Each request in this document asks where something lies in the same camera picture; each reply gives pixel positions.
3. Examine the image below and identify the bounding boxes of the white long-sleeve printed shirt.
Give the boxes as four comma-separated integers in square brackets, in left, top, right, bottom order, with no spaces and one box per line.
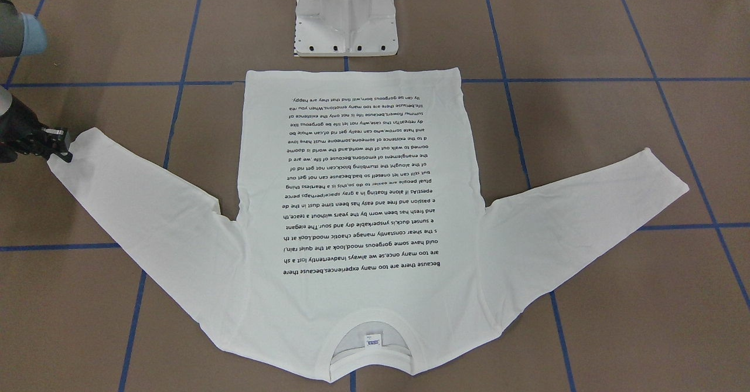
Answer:
[48,69,688,382]

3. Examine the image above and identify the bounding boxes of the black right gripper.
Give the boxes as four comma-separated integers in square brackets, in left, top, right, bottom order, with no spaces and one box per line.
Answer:
[1,90,73,163]

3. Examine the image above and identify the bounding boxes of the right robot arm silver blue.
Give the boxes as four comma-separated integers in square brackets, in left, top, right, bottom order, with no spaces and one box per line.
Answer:
[1,0,73,164]

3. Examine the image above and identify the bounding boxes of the white pedestal column with base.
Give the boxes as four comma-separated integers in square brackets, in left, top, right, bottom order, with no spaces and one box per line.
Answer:
[294,0,398,57]

